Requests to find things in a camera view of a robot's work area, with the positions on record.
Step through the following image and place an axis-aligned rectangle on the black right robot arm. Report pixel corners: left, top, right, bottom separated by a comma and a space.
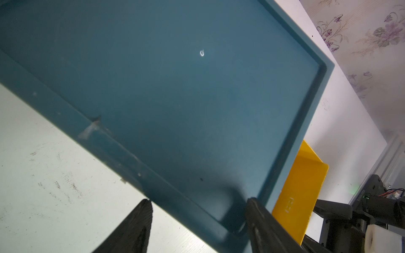
302, 175, 405, 253

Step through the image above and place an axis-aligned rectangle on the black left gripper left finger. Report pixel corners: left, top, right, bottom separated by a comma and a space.
94, 199, 153, 253

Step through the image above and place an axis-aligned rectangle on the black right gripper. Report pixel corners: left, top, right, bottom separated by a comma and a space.
302, 199, 375, 253

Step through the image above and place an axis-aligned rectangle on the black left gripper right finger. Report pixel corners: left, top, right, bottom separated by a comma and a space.
246, 198, 305, 253

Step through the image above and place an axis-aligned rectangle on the teal drawer cabinet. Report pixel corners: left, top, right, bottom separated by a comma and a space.
1, 1, 334, 253

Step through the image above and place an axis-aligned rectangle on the yellow drawer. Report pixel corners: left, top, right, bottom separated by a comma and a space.
272, 141, 329, 245

